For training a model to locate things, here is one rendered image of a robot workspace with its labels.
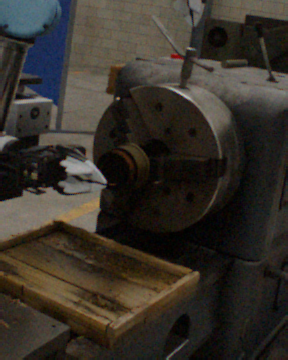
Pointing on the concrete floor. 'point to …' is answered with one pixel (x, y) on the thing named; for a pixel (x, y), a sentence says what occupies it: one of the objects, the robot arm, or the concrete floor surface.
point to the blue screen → (56, 52)
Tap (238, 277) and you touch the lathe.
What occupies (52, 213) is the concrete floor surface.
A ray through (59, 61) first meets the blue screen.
